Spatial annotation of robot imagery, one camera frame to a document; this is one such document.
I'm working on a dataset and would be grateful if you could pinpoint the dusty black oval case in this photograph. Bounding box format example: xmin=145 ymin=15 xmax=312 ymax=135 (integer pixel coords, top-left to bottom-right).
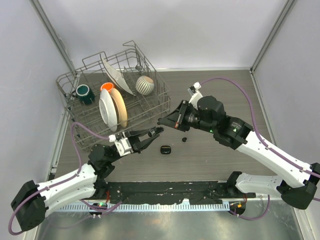
xmin=147 ymin=127 xmax=164 ymax=138

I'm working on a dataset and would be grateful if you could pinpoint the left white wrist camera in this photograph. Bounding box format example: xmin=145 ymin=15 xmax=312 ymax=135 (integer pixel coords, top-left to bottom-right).
xmin=108 ymin=133 xmax=133 ymax=157

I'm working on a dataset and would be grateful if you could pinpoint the white round plate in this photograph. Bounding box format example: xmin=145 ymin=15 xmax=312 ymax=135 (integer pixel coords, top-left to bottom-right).
xmin=98 ymin=89 xmax=118 ymax=132

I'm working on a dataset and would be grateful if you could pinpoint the grey wire dish rack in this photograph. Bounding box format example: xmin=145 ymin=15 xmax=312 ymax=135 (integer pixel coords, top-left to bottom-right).
xmin=56 ymin=40 xmax=171 ymax=151

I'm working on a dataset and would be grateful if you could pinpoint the striped ceramic bowl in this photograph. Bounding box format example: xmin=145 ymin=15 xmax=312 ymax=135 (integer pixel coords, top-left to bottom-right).
xmin=135 ymin=75 xmax=155 ymax=96

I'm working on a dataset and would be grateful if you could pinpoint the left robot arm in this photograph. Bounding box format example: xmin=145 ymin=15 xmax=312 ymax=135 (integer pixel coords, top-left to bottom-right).
xmin=8 ymin=127 xmax=164 ymax=235

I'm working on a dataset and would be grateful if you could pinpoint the dark green mug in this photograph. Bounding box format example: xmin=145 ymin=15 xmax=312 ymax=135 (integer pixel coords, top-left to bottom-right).
xmin=71 ymin=84 xmax=95 ymax=106

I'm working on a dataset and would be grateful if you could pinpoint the grey tilted plate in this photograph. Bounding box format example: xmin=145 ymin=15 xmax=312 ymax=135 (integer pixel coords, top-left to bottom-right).
xmin=100 ymin=55 xmax=137 ymax=97

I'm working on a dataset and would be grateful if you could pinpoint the glossy black charging case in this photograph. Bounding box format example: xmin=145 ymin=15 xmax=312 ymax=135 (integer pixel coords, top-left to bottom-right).
xmin=160 ymin=145 xmax=172 ymax=155

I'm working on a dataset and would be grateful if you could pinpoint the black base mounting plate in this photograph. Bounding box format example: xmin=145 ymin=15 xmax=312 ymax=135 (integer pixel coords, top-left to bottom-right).
xmin=94 ymin=181 xmax=253 ymax=205

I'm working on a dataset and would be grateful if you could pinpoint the orange cup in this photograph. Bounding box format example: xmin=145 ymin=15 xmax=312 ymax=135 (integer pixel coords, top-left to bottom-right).
xmin=100 ymin=82 xmax=115 ymax=92

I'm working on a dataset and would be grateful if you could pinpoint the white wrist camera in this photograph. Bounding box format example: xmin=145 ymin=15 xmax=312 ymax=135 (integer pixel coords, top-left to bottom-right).
xmin=187 ymin=82 xmax=203 ymax=109
xmin=108 ymin=133 xmax=133 ymax=157

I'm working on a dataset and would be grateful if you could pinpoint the white slotted cable duct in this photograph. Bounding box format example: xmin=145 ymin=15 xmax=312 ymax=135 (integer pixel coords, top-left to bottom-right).
xmin=56 ymin=200 xmax=230 ymax=213

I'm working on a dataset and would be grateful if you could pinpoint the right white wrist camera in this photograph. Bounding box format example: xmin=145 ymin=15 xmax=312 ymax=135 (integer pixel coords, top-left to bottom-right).
xmin=187 ymin=82 xmax=203 ymax=109

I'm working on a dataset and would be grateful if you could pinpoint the beige round plate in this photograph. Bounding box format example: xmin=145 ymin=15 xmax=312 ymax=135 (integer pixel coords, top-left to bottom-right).
xmin=110 ymin=88 xmax=128 ymax=128

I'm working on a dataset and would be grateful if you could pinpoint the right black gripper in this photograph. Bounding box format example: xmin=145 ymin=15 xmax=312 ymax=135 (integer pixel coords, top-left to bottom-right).
xmin=160 ymin=100 xmax=216 ymax=134

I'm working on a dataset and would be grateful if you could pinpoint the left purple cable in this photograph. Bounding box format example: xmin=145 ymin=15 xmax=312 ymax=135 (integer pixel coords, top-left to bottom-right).
xmin=8 ymin=122 xmax=113 ymax=236

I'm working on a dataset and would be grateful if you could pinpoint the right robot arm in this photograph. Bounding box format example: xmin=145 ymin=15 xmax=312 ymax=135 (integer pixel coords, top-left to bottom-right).
xmin=158 ymin=96 xmax=320 ymax=210

